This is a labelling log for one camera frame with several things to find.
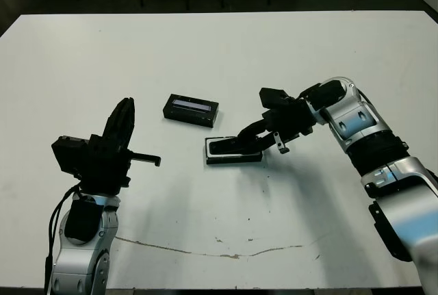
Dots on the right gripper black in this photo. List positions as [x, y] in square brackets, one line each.
[291, 120]

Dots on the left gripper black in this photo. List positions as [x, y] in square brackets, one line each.
[102, 168]

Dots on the black camera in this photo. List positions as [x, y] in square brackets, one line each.
[222, 148]

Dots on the black box lid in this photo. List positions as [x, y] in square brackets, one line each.
[191, 118]

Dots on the black box base white insert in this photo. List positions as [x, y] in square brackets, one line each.
[232, 160]

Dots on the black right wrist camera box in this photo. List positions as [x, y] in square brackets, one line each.
[270, 96]

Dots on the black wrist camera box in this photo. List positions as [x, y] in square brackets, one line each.
[270, 96]
[68, 153]

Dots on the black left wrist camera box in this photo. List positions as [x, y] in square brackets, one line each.
[68, 153]

